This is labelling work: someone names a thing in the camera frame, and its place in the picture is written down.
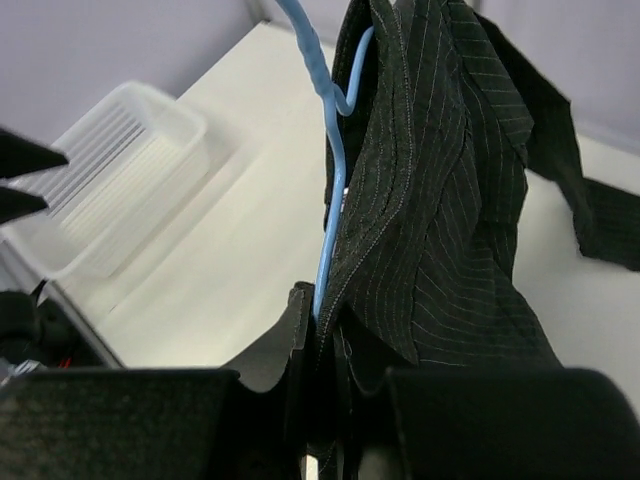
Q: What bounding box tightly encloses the white plastic basket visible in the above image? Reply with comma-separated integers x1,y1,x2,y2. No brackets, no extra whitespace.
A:
1,81,212,280

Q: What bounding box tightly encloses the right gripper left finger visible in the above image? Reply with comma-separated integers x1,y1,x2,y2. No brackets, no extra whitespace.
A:
1,282,313,479

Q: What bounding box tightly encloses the black pinstripe shirt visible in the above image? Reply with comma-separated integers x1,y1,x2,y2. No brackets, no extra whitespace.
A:
315,1,639,479

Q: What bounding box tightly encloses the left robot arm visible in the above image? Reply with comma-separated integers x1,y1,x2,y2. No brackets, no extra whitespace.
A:
1,128,123,384

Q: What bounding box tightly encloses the blue wire hanger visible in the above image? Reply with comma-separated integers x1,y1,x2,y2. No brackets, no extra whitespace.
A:
275,0,376,326

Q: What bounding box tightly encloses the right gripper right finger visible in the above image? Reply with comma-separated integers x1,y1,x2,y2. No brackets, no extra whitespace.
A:
339,320,639,479

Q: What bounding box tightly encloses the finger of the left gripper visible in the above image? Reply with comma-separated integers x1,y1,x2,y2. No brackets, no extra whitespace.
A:
0,129,68,178
0,186,48,223

